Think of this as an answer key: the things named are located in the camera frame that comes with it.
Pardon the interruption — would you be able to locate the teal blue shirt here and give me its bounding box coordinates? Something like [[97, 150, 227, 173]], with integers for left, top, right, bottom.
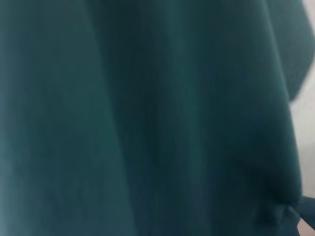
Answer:
[[0, 0, 315, 236]]

